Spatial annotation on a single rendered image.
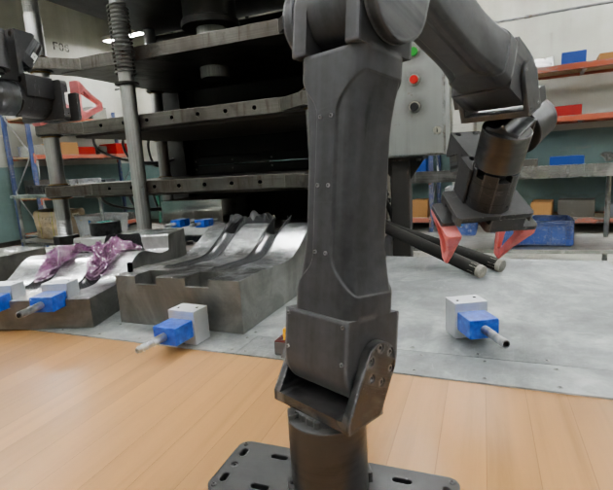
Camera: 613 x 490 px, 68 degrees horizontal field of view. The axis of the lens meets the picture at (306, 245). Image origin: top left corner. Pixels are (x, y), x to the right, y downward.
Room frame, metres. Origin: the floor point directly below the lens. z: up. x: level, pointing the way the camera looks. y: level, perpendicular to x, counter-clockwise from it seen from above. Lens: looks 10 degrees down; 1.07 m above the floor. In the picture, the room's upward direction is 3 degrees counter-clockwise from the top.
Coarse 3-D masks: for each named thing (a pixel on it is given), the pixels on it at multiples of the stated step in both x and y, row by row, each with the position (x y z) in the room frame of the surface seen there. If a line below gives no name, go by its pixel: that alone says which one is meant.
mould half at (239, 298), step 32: (224, 224) 1.10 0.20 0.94; (256, 224) 1.07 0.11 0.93; (288, 224) 1.03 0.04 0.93; (192, 256) 0.98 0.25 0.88; (224, 256) 0.95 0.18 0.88; (288, 256) 0.90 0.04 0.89; (128, 288) 0.79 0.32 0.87; (160, 288) 0.77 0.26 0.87; (192, 288) 0.74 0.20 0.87; (224, 288) 0.72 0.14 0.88; (256, 288) 0.76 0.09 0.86; (288, 288) 0.87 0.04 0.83; (128, 320) 0.80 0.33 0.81; (160, 320) 0.77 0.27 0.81; (224, 320) 0.72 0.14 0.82; (256, 320) 0.75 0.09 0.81
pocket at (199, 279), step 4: (200, 272) 0.79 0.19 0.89; (204, 272) 0.79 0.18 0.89; (208, 272) 0.78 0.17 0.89; (212, 272) 0.78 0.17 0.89; (216, 272) 0.78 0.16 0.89; (188, 276) 0.76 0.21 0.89; (192, 276) 0.77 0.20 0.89; (196, 276) 0.78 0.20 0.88; (200, 276) 0.79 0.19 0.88; (204, 276) 0.79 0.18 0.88; (208, 276) 0.78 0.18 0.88; (212, 276) 0.78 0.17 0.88; (188, 280) 0.76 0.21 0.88; (192, 280) 0.77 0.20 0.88; (196, 280) 0.78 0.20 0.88; (200, 280) 0.79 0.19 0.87; (204, 280) 0.79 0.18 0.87; (188, 284) 0.76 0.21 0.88; (192, 284) 0.77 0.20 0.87; (196, 284) 0.78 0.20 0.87; (200, 284) 0.79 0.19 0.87; (204, 284) 0.79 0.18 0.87
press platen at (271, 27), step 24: (264, 24) 1.61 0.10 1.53; (144, 48) 1.80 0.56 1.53; (168, 48) 1.76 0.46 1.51; (192, 48) 1.72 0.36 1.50; (216, 48) 1.71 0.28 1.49; (240, 48) 1.73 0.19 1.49; (264, 48) 1.75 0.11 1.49; (288, 48) 1.78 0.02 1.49; (48, 72) 1.91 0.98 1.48; (72, 72) 1.96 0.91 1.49; (96, 72) 1.98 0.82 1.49; (144, 72) 2.04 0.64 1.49; (168, 72) 2.07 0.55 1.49; (192, 72) 2.10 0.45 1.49; (240, 72) 2.16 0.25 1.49; (264, 72) 2.19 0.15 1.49; (288, 72) 2.22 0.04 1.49
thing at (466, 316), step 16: (448, 304) 0.66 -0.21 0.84; (464, 304) 0.64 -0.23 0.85; (480, 304) 0.64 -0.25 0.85; (448, 320) 0.66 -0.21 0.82; (464, 320) 0.61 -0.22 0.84; (480, 320) 0.60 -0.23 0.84; (496, 320) 0.60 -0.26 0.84; (464, 336) 0.64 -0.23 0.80; (480, 336) 0.60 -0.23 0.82; (496, 336) 0.56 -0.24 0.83
